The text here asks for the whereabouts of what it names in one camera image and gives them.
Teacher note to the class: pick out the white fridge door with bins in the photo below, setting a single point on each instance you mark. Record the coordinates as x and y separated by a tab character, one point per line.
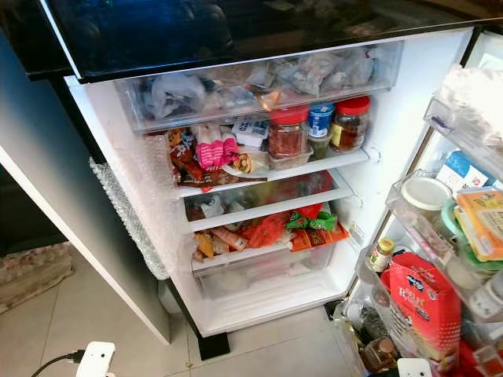
377	306

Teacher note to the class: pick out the white open fridge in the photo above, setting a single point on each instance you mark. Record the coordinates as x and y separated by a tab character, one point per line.
397	133

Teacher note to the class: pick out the black glossy cabinet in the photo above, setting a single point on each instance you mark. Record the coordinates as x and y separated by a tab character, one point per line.
17	220

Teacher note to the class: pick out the beige patterned floor mat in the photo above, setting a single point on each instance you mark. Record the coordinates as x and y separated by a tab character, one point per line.
35	275

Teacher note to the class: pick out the bubble wrap strip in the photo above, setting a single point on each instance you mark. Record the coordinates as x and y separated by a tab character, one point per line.
130	224

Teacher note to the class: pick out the brown red snack packet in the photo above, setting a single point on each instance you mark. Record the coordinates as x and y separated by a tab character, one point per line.
183	157

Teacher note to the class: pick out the pink snack packet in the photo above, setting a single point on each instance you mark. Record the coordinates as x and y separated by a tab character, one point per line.
215	149

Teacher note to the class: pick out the clear chiller drawer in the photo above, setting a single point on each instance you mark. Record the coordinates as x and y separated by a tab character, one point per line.
204	102

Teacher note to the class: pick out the plate with wrapped food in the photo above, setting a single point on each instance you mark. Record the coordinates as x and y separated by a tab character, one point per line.
245	165

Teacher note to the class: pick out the white labelled box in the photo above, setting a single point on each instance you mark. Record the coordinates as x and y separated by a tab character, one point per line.
250	132

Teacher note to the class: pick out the black glass freezer door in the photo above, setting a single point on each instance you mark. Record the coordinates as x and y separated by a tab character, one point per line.
204	31

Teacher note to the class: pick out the orange red plastic bag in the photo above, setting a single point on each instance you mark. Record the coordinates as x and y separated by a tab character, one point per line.
264	231

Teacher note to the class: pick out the clear crisper drawer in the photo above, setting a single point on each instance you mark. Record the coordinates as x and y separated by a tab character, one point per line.
259	276

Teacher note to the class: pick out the white edged glass shelf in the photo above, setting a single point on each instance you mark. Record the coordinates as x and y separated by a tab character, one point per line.
283	203
322	165

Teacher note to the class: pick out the clear plastic food container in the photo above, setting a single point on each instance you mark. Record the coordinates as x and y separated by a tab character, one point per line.
289	162

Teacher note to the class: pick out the red lid chili jar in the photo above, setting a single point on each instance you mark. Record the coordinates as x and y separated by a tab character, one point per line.
287	135

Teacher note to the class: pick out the green snack packets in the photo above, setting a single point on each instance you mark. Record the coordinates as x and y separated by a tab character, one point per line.
313	220

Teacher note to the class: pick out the orange flat packets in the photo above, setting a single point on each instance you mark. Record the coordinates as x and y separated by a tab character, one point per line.
321	238

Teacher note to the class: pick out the red lid brown jar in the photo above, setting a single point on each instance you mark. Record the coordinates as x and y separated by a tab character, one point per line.
349	124

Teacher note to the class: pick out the small yellow label bottle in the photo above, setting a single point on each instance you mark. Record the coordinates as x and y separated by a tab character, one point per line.
381	255

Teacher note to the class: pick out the dark glass bottle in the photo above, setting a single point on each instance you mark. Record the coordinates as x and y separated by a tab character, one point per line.
373	323

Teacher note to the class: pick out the brown sauce bottle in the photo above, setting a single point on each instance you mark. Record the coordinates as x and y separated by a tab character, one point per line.
381	355

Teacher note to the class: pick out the white lid round container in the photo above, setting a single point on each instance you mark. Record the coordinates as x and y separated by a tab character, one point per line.
426	192

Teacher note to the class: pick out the red rice bag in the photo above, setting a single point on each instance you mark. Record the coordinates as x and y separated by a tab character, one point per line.
424	302

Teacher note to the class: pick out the blue white carton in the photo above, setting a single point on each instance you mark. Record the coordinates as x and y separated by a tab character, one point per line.
465	173

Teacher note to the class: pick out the orange yellow food packet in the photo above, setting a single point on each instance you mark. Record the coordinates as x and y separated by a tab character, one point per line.
481	224

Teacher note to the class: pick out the white crumpled plastic bag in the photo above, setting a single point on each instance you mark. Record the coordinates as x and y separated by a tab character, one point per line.
475	98

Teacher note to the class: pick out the white plastic bottle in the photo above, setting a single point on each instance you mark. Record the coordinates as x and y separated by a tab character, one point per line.
489	297

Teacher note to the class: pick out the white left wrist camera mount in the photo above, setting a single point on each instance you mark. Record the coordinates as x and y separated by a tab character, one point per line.
96	360

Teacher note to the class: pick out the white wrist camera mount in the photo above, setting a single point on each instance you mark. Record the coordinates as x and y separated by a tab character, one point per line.
96	360
415	368

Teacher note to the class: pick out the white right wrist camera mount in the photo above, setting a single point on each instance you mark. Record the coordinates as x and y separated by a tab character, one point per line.
415	368

